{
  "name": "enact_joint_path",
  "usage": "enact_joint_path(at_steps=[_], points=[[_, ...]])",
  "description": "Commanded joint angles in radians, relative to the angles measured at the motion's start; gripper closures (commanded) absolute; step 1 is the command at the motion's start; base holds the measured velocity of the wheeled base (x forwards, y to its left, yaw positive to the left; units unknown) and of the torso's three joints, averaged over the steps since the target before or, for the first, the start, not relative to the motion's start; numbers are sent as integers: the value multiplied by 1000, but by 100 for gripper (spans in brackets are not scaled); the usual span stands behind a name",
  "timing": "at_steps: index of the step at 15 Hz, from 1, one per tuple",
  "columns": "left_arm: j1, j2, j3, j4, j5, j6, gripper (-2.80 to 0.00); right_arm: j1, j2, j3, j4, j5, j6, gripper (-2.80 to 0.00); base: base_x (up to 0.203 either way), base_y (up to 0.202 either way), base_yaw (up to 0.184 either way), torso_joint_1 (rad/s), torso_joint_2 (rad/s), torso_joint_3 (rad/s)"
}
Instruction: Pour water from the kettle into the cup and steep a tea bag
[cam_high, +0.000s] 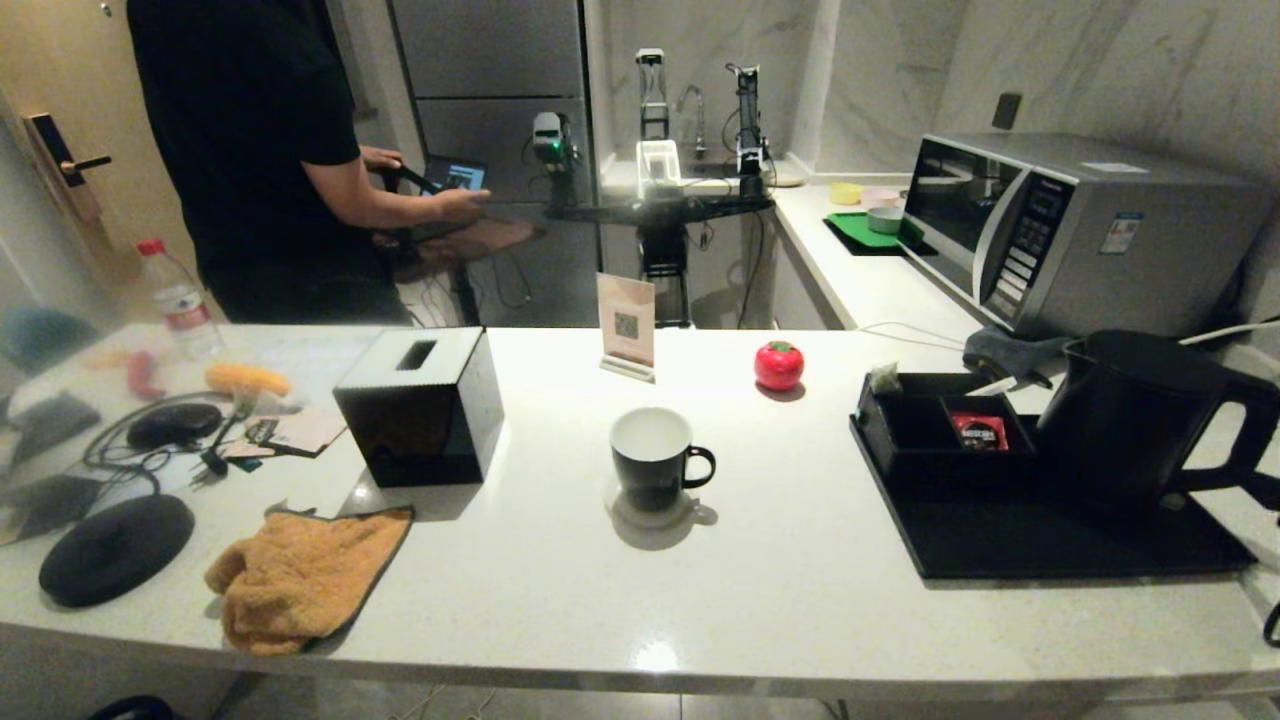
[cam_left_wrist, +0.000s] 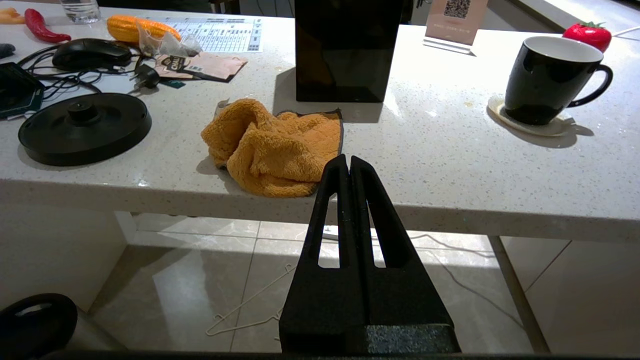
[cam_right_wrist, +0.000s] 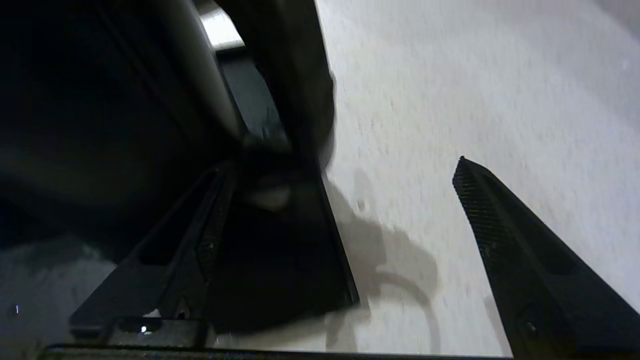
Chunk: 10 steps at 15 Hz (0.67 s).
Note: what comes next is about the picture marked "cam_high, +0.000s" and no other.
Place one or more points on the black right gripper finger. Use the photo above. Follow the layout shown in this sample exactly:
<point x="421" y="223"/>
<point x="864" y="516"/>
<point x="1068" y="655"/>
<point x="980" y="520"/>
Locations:
<point x="1265" y="492"/>

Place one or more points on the black electric kettle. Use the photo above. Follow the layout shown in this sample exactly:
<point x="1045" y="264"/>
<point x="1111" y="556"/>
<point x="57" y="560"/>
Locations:
<point x="1120" y="420"/>

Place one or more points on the clear plastic wrapper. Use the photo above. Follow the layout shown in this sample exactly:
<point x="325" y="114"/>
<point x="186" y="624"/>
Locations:
<point x="883" y="380"/>

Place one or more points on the black serving tray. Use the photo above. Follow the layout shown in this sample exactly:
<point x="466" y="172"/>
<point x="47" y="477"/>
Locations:
<point x="1050" y="540"/>

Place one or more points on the silver microwave oven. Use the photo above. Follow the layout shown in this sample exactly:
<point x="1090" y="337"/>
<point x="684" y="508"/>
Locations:
<point x="1130" y="240"/>

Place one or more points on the red Nescafe coffee sachet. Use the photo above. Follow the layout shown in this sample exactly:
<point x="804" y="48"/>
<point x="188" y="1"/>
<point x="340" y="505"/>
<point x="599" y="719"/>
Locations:
<point x="979" y="431"/>

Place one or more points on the white paper stick packet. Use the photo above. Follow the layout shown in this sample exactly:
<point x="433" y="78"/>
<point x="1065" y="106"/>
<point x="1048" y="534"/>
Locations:
<point x="990" y="387"/>

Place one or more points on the dark grey cloth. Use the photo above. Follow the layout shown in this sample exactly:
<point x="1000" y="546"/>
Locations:
<point x="1005" y="352"/>

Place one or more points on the black compartment box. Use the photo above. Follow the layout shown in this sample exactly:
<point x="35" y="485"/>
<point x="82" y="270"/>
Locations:
<point x="940" y="470"/>

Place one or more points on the grey-green bowl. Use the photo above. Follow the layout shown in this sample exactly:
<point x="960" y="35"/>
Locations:
<point x="885" y="221"/>

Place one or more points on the pink bowl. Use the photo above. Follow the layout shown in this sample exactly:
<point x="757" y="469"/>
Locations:
<point x="880" y="198"/>

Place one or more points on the green tray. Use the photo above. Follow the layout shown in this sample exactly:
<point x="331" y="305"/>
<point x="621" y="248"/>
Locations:
<point x="850" y="232"/>

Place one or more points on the red tomato-shaped timer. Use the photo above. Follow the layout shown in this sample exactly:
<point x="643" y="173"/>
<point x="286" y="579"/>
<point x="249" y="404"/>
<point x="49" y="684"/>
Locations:
<point x="778" y="366"/>

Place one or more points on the yellow bowl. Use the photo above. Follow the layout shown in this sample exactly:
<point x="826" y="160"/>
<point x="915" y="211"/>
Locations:
<point x="845" y="193"/>

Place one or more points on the black mug white inside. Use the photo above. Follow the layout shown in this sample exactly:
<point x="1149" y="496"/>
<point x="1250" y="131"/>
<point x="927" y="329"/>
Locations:
<point x="650" y="480"/>

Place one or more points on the white round coaster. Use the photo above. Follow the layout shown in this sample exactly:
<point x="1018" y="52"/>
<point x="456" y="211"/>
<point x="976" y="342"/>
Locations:
<point x="625" y="516"/>

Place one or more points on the QR code sign stand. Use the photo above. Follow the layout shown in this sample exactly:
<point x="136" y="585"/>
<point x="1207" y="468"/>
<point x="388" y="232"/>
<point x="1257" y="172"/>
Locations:
<point x="626" y="320"/>

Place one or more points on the black rig stand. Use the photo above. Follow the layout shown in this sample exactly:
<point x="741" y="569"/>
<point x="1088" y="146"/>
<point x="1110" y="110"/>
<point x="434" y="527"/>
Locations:
<point x="660" y="210"/>

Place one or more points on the chrome faucet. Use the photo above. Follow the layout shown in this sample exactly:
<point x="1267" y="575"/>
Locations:
<point x="701" y="125"/>

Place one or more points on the white rig box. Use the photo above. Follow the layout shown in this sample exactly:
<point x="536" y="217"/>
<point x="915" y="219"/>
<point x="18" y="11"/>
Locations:
<point x="658" y="168"/>

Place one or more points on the black tissue box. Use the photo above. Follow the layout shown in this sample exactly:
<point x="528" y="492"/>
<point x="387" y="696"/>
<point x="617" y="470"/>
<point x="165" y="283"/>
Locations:
<point x="420" y="430"/>

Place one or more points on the laptop computer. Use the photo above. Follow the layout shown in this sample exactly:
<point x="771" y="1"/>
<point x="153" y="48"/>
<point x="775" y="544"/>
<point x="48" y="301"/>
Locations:
<point x="460" y="177"/>

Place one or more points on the grey refrigerator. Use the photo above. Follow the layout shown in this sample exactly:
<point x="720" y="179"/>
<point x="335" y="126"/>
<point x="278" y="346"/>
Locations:
<point x="500" y="60"/>

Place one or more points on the orange towel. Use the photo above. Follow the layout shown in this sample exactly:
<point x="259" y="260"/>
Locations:
<point x="300" y="580"/>

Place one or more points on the yellow toy corn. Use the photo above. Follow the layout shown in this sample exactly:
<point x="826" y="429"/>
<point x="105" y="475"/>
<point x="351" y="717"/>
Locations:
<point x="248" y="380"/>

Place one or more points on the person in black shirt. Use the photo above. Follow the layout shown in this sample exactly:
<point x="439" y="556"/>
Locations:
<point x="240" y="120"/>

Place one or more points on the black oval mouse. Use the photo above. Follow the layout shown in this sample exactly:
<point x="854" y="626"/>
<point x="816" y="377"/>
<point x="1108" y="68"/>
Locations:
<point x="175" y="426"/>

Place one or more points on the red-capped water bottle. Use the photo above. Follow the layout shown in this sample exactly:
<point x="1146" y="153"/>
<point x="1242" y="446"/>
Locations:
<point x="182" y="310"/>

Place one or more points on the red chili pepper toy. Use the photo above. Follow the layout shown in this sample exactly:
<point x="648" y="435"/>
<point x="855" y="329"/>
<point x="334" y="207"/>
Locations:
<point x="145" y="375"/>

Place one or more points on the black round kettle base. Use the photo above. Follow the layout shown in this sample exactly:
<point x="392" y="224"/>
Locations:
<point x="116" y="550"/>

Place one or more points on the black rounded floor object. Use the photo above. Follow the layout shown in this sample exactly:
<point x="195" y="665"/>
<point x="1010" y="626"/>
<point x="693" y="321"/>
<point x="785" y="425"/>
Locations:
<point x="130" y="710"/>

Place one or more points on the black pouch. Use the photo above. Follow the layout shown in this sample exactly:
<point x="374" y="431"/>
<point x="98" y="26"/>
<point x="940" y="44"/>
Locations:
<point x="50" y="425"/>

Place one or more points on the teal rounded object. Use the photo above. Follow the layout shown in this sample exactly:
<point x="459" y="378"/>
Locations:
<point x="45" y="340"/>

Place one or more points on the dark wall socket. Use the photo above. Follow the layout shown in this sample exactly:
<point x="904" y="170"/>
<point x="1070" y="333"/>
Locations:
<point x="1006" y="112"/>

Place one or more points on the grey upright rig post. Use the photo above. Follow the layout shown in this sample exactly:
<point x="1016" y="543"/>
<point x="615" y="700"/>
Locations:
<point x="651" y="95"/>

